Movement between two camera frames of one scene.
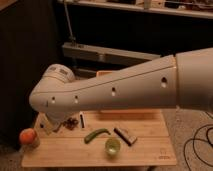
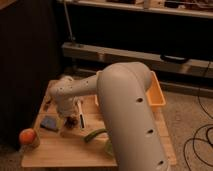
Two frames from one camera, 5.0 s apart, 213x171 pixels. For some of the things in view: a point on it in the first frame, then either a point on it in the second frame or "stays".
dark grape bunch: (70, 123) stays
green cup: (112, 146) stays
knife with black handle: (81, 119) stays
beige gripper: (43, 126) -> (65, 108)
